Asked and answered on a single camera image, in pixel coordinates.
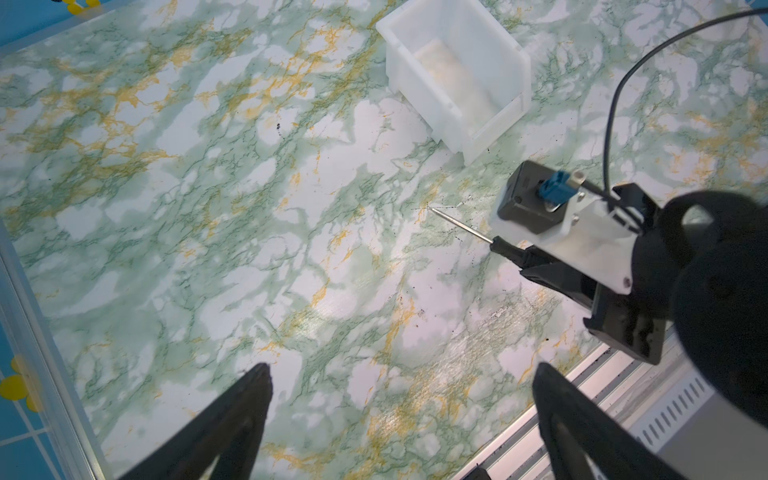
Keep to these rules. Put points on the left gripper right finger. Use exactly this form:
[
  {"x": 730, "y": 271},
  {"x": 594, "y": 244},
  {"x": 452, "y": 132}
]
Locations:
[{"x": 578, "y": 435}]

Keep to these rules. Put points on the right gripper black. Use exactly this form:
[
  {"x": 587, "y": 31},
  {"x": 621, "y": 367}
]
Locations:
[{"x": 600, "y": 259}]

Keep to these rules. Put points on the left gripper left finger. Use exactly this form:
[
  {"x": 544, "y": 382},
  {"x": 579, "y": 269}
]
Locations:
[{"x": 224, "y": 439}]

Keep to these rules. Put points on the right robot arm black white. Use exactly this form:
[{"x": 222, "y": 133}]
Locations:
[{"x": 703, "y": 267}]

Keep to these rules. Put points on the white plastic bin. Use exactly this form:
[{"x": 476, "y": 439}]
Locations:
[{"x": 460, "y": 69}]

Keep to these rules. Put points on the black handled screwdriver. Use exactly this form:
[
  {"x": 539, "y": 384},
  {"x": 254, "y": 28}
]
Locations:
[{"x": 480, "y": 237}]

